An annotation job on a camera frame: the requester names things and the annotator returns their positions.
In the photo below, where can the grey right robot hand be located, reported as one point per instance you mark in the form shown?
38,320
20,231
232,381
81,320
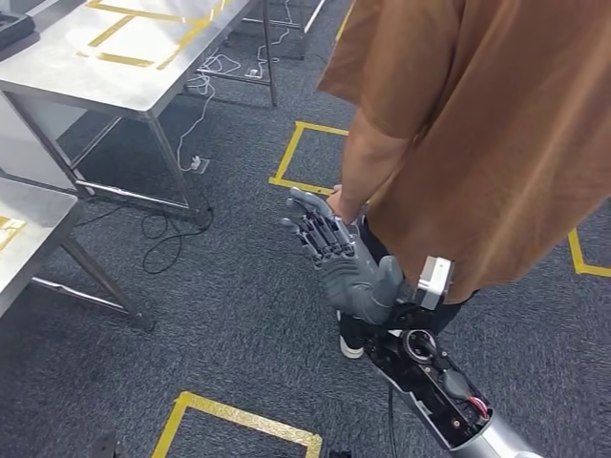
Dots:
353,284

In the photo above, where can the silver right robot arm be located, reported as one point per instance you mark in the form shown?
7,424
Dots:
430,379

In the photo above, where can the person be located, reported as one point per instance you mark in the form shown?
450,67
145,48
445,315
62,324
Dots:
477,126

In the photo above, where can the yellow floor tape outline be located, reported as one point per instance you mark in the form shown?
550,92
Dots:
575,253

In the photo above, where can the steel table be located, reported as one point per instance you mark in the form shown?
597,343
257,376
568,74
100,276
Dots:
72,69

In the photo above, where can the grey metal table frame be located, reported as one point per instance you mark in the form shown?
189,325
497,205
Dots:
313,12

